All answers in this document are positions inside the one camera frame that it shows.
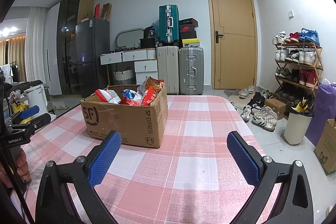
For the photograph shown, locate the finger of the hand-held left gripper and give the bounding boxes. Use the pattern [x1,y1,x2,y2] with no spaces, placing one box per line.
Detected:
[10,105,41,124]
[8,113,52,135]

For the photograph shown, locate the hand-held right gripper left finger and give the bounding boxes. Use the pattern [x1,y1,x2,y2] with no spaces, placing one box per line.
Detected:
[35,130,122,224]

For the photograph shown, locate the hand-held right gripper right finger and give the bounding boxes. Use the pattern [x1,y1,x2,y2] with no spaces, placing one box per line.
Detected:
[223,131,313,224]

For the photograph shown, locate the brown cardboard box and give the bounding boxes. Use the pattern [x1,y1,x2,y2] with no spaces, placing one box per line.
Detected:
[80,84,169,149]

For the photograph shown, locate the dark red cookie packet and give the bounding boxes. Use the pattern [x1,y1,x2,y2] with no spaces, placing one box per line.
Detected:
[119,97,142,106]

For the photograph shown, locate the blue cookie packet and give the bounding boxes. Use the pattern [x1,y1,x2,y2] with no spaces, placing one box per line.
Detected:
[122,90,137,101]

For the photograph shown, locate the red snack bag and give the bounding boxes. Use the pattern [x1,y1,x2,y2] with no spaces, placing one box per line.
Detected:
[141,87,158,106]

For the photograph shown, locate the white orange snack bag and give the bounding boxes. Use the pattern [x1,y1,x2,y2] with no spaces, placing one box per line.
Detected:
[138,76,165,96]

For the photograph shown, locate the person's left hand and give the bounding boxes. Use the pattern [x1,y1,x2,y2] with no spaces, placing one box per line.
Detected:
[0,148,31,189]

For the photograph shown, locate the yellow plastic bag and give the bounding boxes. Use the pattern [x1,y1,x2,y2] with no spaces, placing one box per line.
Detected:
[12,102,29,113]

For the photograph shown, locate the dark cloth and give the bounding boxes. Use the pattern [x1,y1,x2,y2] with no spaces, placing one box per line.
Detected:
[8,80,45,95]

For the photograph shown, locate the hanging clothes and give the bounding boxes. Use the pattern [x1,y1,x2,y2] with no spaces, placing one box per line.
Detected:
[0,64,26,83]

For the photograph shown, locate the scattered sneakers pile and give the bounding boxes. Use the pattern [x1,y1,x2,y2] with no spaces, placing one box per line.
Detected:
[231,85,279,132]

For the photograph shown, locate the pink checked tablecloth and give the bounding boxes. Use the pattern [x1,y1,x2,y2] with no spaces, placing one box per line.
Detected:
[20,94,284,224]

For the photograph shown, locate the small brown cardboard carton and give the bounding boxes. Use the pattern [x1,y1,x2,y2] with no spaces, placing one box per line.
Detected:
[264,98,287,120]

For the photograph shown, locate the white trash bin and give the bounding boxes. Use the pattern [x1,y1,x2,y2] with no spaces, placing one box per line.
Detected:
[283,106,315,145]

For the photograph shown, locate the white curtain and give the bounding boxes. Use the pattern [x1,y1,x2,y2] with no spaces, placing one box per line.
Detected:
[25,6,49,88]

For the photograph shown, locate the white wardrobe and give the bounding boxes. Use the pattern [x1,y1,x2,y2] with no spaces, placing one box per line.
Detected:
[44,2,64,96]

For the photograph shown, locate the grey door mat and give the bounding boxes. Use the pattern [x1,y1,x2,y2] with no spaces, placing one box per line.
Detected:
[223,89,245,99]

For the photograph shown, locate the dark glass cabinet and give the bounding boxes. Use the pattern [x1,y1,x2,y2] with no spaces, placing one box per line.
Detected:
[56,0,82,95]

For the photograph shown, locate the woven basket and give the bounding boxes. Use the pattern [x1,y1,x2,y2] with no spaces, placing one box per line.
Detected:
[113,68,135,85]

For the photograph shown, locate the grey refrigerator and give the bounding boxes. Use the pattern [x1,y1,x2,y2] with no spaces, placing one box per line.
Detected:
[75,17,111,99]

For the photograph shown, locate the purple bag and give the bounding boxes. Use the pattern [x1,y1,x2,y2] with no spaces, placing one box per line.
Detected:
[306,79,336,147]

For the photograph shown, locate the silver suitcase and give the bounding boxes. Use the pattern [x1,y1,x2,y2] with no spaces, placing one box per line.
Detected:
[178,47,205,96]

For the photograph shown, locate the white desk with drawers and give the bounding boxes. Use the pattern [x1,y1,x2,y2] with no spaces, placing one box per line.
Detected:
[99,48,159,85]

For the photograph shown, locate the cream suitcase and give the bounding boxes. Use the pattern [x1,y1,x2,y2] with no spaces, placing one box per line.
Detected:
[156,45,180,95]

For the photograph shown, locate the rows of racked shoes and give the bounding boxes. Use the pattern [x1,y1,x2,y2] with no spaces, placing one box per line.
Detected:
[272,28,321,109]

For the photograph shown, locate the black storage box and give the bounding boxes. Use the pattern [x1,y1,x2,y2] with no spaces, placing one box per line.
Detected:
[139,38,158,49]

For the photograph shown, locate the oval mirror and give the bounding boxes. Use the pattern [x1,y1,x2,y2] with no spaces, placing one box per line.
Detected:
[115,27,144,50]

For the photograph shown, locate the yellow black shoebox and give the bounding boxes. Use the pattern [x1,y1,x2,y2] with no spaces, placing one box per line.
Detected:
[182,38,201,48]

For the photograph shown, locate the flat cardboard piece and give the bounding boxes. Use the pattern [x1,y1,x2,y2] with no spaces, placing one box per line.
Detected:
[101,3,112,21]

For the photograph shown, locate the wooden shoe rack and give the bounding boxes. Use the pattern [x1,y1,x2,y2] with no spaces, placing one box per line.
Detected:
[273,40,324,120]

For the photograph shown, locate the wooden door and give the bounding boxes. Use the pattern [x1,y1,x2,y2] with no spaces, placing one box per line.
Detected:
[206,0,259,90]

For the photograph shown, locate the black printed bag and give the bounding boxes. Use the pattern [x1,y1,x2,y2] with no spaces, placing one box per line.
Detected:
[143,26,157,40]

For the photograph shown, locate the red black shoebox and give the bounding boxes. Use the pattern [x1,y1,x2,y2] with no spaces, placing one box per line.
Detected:
[180,25,196,38]

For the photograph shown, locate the teal suitcase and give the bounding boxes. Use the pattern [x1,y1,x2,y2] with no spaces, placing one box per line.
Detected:
[159,5,180,46]

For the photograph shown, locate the black cable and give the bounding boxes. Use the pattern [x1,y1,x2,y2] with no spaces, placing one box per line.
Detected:
[0,145,35,224]

